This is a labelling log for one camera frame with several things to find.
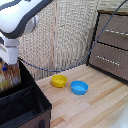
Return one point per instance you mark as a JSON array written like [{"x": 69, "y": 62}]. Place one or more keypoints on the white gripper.
[{"x": 9, "y": 50}]

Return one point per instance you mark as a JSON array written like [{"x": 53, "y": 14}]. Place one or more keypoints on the red yellow cereal bar box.
[{"x": 12, "y": 78}]

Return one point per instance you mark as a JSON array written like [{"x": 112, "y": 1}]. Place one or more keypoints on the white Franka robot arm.
[{"x": 18, "y": 15}]

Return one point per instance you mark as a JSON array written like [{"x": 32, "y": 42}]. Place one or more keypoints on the black fabric storage box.
[{"x": 23, "y": 103}]

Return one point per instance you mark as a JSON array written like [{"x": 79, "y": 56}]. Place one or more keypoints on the yellow bowl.
[{"x": 59, "y": 80}]

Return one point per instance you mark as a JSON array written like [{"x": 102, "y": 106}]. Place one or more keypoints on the woven reed curtain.
[{"x": 66, "y": 36}]

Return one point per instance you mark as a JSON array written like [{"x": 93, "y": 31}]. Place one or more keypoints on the blue bowl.
[{"x": 79, "y": 87}]

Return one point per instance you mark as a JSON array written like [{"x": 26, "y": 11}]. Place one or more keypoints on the brown drawer front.
[
  {"x": 113, "y": 30},
  {"x": 108, "y": 60}
]

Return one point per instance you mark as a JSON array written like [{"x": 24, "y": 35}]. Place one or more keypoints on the dark wooden drawer cabinet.
[{"x": 110, "y": 46}]

